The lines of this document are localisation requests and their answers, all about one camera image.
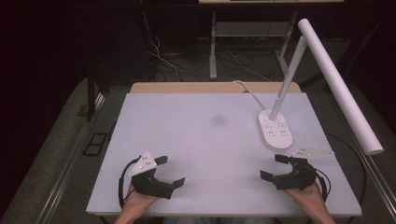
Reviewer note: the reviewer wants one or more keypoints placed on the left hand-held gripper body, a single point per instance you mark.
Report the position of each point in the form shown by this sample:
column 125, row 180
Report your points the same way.
column 149, row 183

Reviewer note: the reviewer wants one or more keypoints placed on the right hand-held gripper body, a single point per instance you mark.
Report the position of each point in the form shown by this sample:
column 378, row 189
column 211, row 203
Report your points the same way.
column 297, row 177

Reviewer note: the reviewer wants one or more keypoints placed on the person's right hand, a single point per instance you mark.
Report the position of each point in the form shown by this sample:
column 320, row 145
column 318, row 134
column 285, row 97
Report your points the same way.
column 303, row 196

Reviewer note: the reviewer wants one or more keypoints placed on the person's left hand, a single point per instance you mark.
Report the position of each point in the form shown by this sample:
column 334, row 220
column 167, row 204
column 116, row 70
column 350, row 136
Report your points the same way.
column 137, row 199

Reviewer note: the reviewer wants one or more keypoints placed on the white table mat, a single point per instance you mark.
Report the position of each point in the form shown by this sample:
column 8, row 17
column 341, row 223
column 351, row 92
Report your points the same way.
column 202, row 149

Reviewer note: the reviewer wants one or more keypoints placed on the wooden table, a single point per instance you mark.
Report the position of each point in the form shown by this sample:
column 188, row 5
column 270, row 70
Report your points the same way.
column 202, row 87

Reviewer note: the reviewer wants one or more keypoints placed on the white desk lamp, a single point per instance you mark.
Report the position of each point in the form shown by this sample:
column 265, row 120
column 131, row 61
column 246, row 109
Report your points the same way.
column 336, row 84

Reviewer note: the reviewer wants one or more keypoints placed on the aluminium rail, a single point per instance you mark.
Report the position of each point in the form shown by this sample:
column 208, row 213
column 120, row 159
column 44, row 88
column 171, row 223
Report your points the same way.
column 375, row 177
column 62, row 177

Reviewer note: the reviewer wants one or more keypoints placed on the black metal post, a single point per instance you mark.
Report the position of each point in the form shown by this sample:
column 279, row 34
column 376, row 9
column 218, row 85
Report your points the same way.
column 90, row 93

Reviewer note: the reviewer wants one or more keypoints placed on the white metal desk frame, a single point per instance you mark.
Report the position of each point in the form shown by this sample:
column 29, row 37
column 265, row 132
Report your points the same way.
column 213, row 46

